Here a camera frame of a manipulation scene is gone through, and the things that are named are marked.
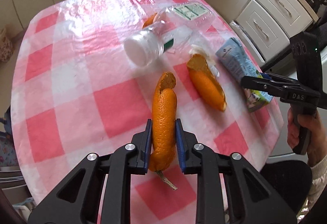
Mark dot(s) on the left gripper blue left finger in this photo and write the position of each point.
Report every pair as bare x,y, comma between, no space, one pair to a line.
147,145

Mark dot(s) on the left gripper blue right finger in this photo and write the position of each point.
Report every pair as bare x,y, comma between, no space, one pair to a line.
180,145

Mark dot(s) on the long orange peel with stem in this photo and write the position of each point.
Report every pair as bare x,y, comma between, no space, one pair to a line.
164,107

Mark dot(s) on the curved orange peel piece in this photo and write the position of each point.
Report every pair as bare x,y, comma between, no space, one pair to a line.
205,83

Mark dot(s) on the clear plastic bottle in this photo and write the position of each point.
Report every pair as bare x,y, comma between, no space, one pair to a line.
171,27

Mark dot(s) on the crushed blue milk carton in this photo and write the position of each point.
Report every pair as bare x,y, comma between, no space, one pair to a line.
234,58

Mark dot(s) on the white drawer cabinet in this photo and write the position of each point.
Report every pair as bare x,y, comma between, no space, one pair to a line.
271,23

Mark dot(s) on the pink checkered tablecloth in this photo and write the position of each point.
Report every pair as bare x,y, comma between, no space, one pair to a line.
76,92

